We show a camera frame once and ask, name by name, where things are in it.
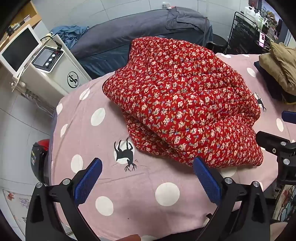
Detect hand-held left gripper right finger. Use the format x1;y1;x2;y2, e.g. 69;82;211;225
193;156;271;241

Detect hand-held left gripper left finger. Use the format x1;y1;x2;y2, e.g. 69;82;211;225
25;158;103;241

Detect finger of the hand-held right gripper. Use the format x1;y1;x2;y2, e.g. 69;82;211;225
255;131;292;154
281;111;296;125

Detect red floral quilted jacket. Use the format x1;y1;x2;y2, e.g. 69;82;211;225
102;36;264;168

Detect dark folded clothes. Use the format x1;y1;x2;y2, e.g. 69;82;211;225
253;60;296;104

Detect pink polka dot bedsheet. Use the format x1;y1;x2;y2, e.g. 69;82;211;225
50;53;296;241

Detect patterned cloth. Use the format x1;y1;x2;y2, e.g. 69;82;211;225
272;185;296;223

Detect tan padded jacket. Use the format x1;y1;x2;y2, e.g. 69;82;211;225
258;41;296;96

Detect red and black helmet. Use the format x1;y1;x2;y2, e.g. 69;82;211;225
30;139;51;186

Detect printed floor poster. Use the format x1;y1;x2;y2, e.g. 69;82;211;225
2;189;33;233

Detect black round stool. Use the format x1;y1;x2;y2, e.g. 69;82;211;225
209;34;228;55

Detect white machine with control panel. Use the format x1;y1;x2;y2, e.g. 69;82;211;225
22;35;93;103

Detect teal bed cover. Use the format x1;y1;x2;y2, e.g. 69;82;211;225
77;43;133;79

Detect blue crumpled cloth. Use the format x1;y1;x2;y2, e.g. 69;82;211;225
50;25;89;49

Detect white framed monitor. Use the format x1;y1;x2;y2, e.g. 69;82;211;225
0;24;43;77

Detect wooden shelf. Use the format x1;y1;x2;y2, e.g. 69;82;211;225
0;0;43;47

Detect black wire rack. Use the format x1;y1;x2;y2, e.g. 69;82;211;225
227;11;278;55

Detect grey machine hoses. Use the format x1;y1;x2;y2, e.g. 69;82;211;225
9;80;54;117

